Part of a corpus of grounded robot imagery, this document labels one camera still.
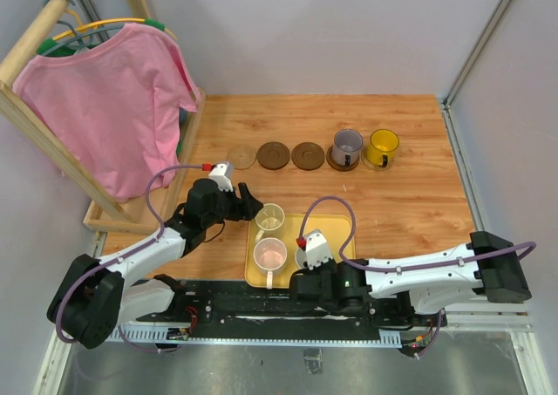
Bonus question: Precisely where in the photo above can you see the cream mug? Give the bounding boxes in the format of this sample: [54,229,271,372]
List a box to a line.
[255,203,286,243]

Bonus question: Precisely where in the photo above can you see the white green-handled mug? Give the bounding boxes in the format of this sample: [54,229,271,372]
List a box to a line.
[295,249,308,269]

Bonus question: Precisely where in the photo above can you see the woven rattan coaster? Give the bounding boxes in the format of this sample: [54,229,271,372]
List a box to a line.
[226,145,256,170]
[361,146,395,171]

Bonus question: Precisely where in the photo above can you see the pink mug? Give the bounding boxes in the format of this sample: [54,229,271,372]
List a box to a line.
[253,237,288,289]

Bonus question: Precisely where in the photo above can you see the brown coaster top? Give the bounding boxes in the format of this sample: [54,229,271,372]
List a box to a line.
[256,141,290,170]

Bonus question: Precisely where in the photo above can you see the brown coaster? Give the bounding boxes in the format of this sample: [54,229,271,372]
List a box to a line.
[256,141,290,170]
[291,142,325,171]
[325,146,360,172]

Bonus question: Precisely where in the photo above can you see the brown coaster bottom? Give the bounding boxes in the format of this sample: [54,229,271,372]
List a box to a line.
[291,142,325,171]

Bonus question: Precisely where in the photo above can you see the purple mug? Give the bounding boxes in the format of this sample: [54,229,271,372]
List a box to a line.
[331,129,364,167]

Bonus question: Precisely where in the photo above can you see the yellow transparent mug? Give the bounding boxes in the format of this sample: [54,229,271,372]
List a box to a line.
[366,129,400,169]

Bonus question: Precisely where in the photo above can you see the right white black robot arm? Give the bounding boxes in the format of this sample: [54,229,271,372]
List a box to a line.
[289,231,536,316]

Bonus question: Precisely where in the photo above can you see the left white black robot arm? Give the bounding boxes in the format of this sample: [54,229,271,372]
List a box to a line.
[47,178,263,349]

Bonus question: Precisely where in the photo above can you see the yellow plastic tray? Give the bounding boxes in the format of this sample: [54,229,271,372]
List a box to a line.
[243,214,358,289]

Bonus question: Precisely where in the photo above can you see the wooden clothes rack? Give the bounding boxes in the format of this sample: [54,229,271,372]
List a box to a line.
[1,0,205,234]

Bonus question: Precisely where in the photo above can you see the pink t-shirt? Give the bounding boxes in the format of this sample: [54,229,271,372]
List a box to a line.
[12,24,201,202]

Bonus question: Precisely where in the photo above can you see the yellow hanger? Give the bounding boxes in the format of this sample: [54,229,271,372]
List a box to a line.
[53,0,177,41]

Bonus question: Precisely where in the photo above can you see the grey-green hanger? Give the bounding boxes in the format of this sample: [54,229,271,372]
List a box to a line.
[36,0,163,57]

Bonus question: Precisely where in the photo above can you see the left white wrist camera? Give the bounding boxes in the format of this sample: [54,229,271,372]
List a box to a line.
[208,161,234,192]

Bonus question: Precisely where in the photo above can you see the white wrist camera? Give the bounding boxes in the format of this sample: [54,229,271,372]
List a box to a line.
[208,161,234,192]
[303,229,334,270]

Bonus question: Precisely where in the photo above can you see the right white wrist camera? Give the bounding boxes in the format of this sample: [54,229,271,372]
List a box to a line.
[303,229,334,270]

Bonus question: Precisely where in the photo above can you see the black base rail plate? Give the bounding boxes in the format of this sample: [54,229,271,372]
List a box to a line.
[136,281,447,340]

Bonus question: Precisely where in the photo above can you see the aluminium frame rails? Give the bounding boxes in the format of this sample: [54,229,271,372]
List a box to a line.
[56,288,533,351]

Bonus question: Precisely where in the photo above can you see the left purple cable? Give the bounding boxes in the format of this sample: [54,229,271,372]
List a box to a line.
[56,162,213,355]

